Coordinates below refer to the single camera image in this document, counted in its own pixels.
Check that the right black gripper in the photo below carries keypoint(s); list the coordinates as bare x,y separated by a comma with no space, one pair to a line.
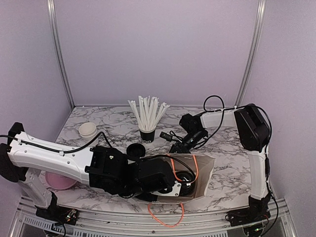
175,147

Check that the kraft paper bag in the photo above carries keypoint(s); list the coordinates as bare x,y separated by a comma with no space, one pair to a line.
199,165

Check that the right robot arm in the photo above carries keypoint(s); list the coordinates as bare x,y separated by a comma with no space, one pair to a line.
254,130

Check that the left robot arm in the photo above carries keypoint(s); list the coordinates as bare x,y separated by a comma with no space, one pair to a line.
104,168

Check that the black cup holding straws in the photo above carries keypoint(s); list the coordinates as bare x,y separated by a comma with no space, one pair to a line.
147,136

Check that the stack of black lids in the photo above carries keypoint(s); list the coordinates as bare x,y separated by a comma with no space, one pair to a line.
136,150

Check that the bundle of white wrapped straws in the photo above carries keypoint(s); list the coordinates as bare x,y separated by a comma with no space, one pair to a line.
148,112

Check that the stack of white paper cups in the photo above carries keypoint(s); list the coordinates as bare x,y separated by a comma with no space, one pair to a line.
87,129

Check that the pink plate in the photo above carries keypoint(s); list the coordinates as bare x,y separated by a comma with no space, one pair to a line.
59,182

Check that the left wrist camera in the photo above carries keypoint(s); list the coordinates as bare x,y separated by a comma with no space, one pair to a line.
176,189

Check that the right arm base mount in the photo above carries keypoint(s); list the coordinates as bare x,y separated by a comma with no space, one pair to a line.
256,211

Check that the right aluminium frame post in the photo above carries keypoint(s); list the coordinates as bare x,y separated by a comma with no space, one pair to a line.
259,19

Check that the aluminium frame post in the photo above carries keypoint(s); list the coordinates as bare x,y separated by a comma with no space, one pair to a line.
58,51
259,19

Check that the front aluminium rail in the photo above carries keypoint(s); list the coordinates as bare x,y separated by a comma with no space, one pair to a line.
93,223

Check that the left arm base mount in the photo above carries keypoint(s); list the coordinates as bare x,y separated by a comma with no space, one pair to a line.
57,213

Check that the left aluminium frame post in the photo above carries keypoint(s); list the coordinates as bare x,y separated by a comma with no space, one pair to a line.
58,51

